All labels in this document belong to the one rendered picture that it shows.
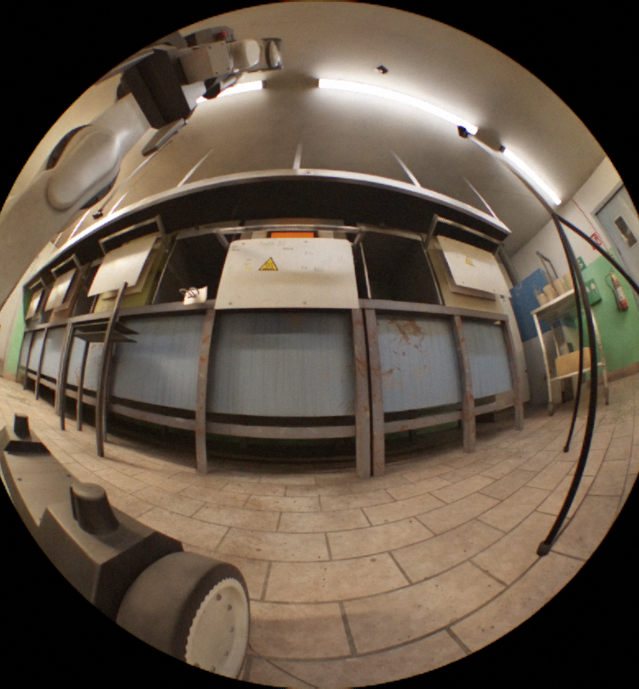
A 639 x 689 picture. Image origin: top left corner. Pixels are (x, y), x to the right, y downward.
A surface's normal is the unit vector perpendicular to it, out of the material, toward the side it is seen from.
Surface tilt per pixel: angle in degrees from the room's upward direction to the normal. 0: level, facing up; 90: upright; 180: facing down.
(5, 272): 115
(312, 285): 90
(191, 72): 148
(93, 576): 45
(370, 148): 180
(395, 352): 90
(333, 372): 90
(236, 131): 180
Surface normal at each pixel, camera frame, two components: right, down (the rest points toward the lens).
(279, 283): 0.07, -0.29
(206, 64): -0.49, 0.87
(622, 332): -1.00, 0.00
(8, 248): 0.91, 0.40
